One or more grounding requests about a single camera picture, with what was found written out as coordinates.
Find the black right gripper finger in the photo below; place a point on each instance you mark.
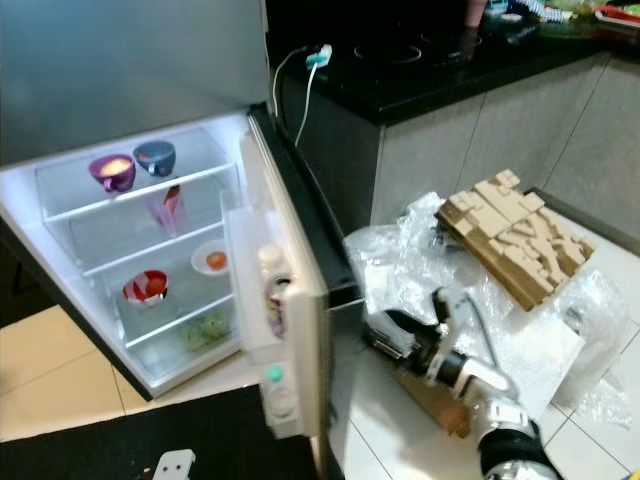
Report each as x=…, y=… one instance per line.
x=400, y=330
x=392, y=355

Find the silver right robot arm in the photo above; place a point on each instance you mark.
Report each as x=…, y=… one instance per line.
x=520, y=450

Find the fridge door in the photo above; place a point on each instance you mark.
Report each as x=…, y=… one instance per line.
x=310, y=330

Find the glass fridge shelf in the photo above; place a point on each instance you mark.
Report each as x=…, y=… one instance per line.
x=120, y=240
x=200, y=160
x=178, y=298

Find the grey fridge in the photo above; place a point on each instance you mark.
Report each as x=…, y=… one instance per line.
x=110, y=60

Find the grey metal rod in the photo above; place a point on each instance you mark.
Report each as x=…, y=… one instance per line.
x=485, y=345

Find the small brown cardboard box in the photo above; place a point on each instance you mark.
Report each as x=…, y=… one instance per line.
x=435, y=410

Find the clear plastic wrap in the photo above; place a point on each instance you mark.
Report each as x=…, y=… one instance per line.
x=390, y=265

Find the white paper sheet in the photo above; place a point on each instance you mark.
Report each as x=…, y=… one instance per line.
x=540, y=360

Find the green capped water bottle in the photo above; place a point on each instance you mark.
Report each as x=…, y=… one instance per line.
x=273, y=376

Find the purple drink can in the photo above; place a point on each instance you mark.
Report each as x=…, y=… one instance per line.
x=275, y=312

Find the green vegetables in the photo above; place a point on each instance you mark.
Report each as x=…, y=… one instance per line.
x=205, y=330

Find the red tomato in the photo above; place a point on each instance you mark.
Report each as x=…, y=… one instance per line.
x=216, y=260

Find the white plate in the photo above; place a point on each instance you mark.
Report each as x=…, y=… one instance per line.
x=198, y=260

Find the black kitchen countertop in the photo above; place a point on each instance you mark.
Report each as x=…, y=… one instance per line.
x=410, y=90

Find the red bowl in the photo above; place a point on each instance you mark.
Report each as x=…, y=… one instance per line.
x=150, y=288

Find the grey kitchen cabinets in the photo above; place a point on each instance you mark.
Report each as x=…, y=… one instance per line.
x=560, y=130

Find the pink drink bottle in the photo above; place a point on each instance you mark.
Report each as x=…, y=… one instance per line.
x=168, y=212

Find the black floor mat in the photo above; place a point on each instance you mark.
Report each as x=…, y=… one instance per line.
x=100, y=450

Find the pink cup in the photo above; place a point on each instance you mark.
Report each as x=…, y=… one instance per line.
x=476, y=12

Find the red tray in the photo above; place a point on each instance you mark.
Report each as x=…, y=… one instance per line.
x=618, y=12

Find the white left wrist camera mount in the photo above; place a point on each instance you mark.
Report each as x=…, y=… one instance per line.
x=175, y=468

